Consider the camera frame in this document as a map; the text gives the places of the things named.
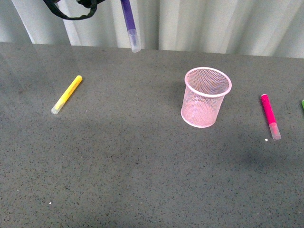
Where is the grey pleated curtain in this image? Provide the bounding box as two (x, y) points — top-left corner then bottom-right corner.
(0, 0), (304, 58)

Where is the black cable loop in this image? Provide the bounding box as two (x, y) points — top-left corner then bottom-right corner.
(43, 0), (106, 20)

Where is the purple highlighter pen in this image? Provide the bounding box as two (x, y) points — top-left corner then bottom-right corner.
(121, 0), (141, 53)

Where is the pink mesh pen cup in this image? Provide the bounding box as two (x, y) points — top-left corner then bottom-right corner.
(180, 67), (232, 128)

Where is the pink highlighter pen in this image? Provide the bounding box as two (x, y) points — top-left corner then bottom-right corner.
(261, 94), (281, 140)

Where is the yellow highlighter pen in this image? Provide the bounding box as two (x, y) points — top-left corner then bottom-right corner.
(51, 75), (83, 114)

